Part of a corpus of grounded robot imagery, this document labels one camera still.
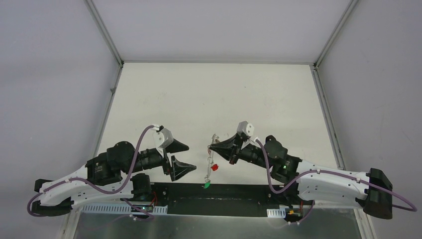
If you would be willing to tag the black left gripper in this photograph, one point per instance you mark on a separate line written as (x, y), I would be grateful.
(167, 159)

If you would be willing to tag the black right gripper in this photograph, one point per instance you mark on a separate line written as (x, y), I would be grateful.
(229, 149)

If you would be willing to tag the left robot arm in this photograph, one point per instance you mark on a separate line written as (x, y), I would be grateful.
(117, 173)

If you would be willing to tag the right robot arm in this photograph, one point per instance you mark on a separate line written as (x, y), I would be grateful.
(311, 182)

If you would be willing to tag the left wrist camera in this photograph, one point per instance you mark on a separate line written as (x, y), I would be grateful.
(162, 138)

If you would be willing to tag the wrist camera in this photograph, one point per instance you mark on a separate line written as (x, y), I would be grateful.
(245, 130)
(162, 138)

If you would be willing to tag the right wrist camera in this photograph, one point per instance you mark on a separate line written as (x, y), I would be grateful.
(245, 130)

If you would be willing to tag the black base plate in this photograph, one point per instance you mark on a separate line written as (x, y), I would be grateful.
(232, 200)

